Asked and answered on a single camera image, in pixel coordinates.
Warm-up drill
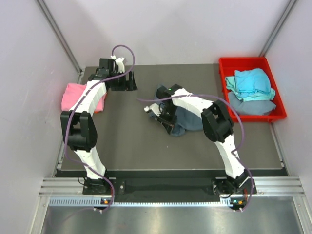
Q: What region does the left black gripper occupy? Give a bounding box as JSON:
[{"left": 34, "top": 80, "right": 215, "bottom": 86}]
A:
[{"left": 110, "top": 70, "right": 137, "bottom": 91}]

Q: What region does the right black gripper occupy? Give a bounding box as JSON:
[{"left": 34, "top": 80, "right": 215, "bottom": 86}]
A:
[{"left": 156, "top": 104, "right": 179, "bottom": 134}]

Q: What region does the slate blue t shirt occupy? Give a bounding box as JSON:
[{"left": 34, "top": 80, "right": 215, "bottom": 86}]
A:
[{"left": 149, "top": 83, "right": 208, "bottom": 137}]

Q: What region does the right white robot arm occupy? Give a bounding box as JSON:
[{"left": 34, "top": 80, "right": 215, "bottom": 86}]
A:
[{"left": 150, "top": 84, "right": 255, "bottom": 195}]

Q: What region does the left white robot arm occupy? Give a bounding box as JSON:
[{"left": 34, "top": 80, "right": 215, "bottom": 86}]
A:
[{"left": 60, "top": 56, "right": 137, "bottom": 195}]

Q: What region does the pink folded t shirt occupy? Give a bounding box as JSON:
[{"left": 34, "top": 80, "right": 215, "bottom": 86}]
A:
[{"left": 61, "top": 83, "right": 107, "bottom": 111}]

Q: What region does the cyan t shirt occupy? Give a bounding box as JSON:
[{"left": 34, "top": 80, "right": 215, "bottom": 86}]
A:
[{"left": 225, "top": 68, "right": 276, "bottom": 102}]

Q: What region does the red plastic bin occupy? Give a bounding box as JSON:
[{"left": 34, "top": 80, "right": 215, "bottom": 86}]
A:
[{"left": 218, "top": 56, "right": 288, "bottom": 122}]

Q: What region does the grey blue t shirt in bin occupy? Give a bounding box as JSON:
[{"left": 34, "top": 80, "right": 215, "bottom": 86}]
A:
[{"left": 228, "top": 92, "right": 276, "bottom": 116}]

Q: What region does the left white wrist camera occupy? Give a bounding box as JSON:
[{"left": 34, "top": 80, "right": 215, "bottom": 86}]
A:
[{"left": 111, "top": 55, "right": 125, "bottom": 74}]

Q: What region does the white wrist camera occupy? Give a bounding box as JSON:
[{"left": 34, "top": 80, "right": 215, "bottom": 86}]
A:
[
  {"left": 143, "top": 103, "right": 161, "bottom": 117},
  {"left": 111, "top": 55, "right": 125, "bottom": 74}
]

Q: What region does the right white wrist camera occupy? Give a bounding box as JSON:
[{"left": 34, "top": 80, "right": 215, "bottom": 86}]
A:
[{"left": 143, "top": 103, "right": 161, "bottom": 117}]

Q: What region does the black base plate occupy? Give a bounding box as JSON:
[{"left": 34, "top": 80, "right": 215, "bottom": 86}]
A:
[{"left": 55, "top": 169, "right": 258, "bottom": 203}]

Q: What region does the left corner aluminium post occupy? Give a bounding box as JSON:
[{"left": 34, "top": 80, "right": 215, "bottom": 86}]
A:
[{"left": 35, "top": 0, "right": 82, "bottom": 74}]

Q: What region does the corner aluminium post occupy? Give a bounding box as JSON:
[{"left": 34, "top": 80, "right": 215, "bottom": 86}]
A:
[
  {"left": 258, "top": 0, "right": 299, "bottom": 57},
  {"left": 35, "top": 0, "right": 82, "bottom": 74}
]

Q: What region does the grey slotted cable duct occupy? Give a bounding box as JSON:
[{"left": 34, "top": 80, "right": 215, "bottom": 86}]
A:
[{"left": 48, "top": 197, "right": 243, "bottom": 208}]

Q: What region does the aluminium frame rail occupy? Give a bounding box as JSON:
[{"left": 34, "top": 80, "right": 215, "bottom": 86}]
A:
[{"left": 30, "top": 176, "right": 312, "bottom": 234}]

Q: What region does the right corner aluminium post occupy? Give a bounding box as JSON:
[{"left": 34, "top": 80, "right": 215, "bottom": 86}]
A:
[{"left": 258, "top": 0, "right": 299, "bottom": 57}]

